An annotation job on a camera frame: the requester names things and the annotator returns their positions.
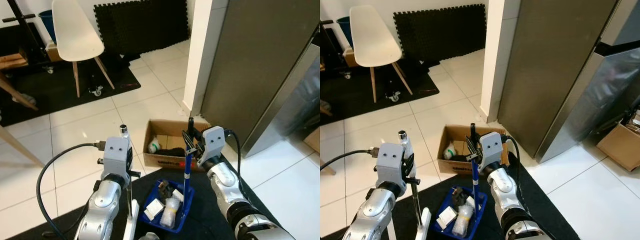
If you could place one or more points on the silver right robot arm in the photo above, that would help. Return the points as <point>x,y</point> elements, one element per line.
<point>502,187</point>
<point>225,185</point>

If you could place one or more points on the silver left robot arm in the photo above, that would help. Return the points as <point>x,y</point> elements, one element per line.
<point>375,210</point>
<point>102,200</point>

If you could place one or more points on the black rubbish piece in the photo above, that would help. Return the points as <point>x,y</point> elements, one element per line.
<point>465,156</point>
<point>172,151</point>

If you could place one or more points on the white and green bottle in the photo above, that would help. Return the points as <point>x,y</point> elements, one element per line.
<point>154,146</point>
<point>450,151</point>

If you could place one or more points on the open cardboard box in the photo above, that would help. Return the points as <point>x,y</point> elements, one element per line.
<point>450,167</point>
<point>160,162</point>

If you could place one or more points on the black plastic scrap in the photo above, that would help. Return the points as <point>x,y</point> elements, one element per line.
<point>459,196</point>
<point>164,189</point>

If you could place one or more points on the small white carton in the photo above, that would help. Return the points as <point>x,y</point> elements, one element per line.
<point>446,217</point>
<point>154,210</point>

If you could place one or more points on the small white card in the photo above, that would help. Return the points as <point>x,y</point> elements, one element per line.
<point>178,195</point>
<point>471,201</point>

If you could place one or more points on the crumpled clear plastic wrapper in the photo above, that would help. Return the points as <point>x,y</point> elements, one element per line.
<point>170,215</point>
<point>462,220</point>

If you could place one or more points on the grey robot torso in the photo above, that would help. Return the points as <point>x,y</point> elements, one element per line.
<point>148,236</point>

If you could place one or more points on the black caster wheel base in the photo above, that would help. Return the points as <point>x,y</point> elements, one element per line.
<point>96,91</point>
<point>394,97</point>

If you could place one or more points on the wooden furniture leg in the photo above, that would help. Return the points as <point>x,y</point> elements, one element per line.
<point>20,97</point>
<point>22,147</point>
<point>327,169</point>

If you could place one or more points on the brown cardboard box with clutter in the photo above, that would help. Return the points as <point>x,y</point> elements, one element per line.
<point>617,145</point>
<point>312,142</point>

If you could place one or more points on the stainless steel fridge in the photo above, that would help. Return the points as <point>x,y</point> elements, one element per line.
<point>260,60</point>
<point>550,60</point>

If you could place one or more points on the black foam puzzle mat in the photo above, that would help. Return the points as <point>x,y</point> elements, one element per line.
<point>145,25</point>
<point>440,30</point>

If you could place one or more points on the small brown box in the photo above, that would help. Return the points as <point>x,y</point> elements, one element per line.
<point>52,52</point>
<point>350,57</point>

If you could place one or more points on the white chair with wooden legs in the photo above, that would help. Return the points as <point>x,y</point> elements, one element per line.
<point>75,35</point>
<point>372,40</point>

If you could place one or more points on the blue bucket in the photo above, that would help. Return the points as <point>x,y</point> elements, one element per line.
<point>47,25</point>
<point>345,30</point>

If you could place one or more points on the wooden shelf board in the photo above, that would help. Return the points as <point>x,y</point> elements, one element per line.
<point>12,60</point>

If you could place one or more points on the black metal stand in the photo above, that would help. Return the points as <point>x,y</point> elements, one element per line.
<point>326,22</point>
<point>20,19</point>

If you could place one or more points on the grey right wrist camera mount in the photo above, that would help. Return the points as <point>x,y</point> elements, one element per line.
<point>491,147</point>
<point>212,142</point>

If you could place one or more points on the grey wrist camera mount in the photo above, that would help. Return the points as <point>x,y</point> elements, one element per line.
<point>491,147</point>
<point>116,155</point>
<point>212,142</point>
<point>390,160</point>

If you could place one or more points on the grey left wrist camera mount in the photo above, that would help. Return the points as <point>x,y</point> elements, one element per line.
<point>390,160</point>
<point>116,155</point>

